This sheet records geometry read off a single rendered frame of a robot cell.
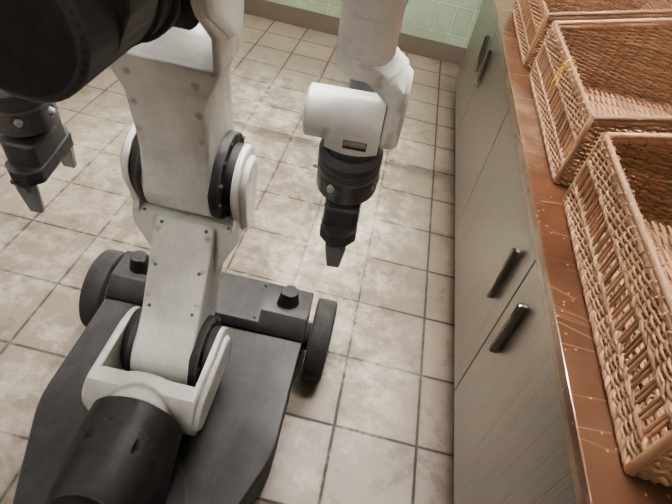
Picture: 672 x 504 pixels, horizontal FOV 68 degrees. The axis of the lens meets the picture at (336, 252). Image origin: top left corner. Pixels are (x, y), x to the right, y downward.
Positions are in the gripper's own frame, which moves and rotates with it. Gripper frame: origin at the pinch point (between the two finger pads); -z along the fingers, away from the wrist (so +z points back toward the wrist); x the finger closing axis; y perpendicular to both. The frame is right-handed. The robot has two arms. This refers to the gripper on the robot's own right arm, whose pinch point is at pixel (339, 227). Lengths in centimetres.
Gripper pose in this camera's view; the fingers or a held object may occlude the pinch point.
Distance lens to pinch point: 82.3
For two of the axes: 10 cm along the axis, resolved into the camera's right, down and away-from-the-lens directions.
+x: 1.5, -8.1, 5.7
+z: 0.9, -5.7, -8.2
